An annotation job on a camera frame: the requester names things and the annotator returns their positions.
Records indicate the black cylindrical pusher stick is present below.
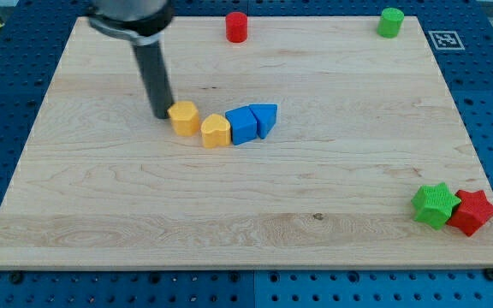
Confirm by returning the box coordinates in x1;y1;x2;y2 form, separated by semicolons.
133;41;175;119

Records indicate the yellow pentagon block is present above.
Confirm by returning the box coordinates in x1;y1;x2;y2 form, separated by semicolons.
168;101;200;136

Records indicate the yellow heart block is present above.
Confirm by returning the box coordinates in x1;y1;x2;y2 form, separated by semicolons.
200;114;231;148

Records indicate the blue cube block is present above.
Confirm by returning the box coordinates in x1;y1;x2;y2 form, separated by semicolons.
225;106;257;145

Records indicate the blue triangle block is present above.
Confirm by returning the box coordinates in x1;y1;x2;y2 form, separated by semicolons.
249;104;277;139

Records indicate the red cylinder block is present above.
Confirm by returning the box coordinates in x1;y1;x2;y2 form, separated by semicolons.
225;11;248;43

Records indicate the wooden board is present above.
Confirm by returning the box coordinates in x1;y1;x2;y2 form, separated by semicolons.
0;16;493;271

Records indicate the green cylinder block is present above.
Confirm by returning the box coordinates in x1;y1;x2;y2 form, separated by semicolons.
377;7;405;39

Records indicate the white fiducial marker tag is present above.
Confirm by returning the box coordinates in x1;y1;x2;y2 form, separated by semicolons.
428;30;465;50

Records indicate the green star block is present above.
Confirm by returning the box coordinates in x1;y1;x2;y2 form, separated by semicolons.
411;182;461;230

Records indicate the red star block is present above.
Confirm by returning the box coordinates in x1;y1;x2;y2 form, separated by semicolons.
446;190;493;237

